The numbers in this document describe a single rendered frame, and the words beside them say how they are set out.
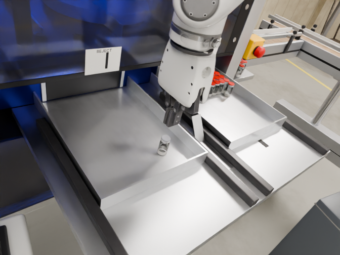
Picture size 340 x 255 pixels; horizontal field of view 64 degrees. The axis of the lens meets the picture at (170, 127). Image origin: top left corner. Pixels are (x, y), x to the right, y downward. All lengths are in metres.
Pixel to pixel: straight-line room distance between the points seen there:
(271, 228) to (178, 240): 1.35
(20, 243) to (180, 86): 0.39
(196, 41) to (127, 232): 0.33
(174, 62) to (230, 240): 1.30
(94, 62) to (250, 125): 0.46
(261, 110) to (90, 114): 0.52
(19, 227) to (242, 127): 0.58
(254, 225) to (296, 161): 1.03
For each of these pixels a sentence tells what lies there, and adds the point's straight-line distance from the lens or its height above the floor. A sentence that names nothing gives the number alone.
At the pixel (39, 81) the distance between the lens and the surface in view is 0.61.
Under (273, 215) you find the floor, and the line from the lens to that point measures 1.89.
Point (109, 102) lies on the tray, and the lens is 0.74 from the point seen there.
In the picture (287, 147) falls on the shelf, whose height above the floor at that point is 0.88.
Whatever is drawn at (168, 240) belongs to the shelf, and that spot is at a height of 0.88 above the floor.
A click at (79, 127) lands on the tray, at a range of 0.66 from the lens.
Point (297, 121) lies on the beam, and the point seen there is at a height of 0.52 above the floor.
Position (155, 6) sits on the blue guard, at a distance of 0.66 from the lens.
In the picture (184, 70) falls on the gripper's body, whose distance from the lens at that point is 0.47.
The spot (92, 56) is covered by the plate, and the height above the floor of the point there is 1.03.
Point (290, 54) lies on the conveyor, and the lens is 1.60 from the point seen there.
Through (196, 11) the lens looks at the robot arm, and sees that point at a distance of 0.35.
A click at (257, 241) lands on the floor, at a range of 1.72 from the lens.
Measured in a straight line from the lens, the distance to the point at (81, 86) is 0.75.
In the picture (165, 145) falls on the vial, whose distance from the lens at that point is 0.59.
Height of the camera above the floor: 1.31
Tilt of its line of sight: 38 degrees down
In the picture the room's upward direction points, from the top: 16 degrees clockwise
